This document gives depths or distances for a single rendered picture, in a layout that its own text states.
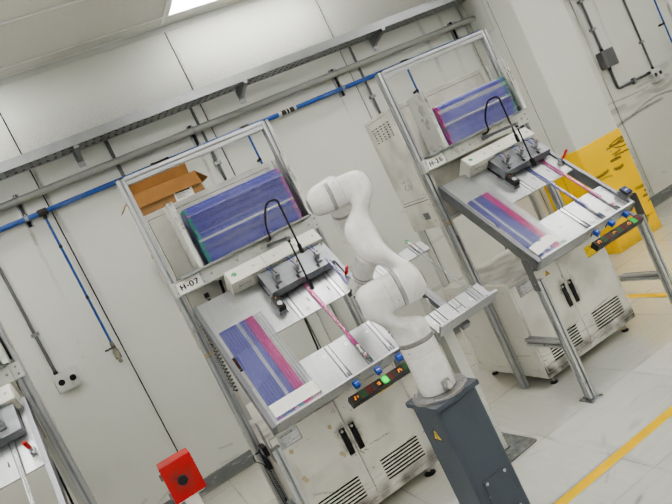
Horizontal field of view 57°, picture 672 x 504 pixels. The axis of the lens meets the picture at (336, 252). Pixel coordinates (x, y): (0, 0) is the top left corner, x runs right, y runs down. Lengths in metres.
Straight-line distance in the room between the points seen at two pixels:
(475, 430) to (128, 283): 2.84
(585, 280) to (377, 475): 1.56
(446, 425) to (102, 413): 2.81
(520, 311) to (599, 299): 0.53
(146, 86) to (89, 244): 1.15
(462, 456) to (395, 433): 1.02
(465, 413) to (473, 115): 1.96
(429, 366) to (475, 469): 0.35
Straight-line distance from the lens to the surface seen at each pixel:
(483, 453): 2.12
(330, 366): 2.63
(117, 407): 4.39
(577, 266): 3.66
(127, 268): 4.35
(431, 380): 2.03
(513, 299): 3.38
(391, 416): 3.04
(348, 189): 2.08
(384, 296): 1.94
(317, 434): 2.91
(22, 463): 2.74
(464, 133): 3.52
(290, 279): 2.84
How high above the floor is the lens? 1.42
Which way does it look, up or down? 5 degrees down
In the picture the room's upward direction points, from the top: 26 degrees counter-clockwise
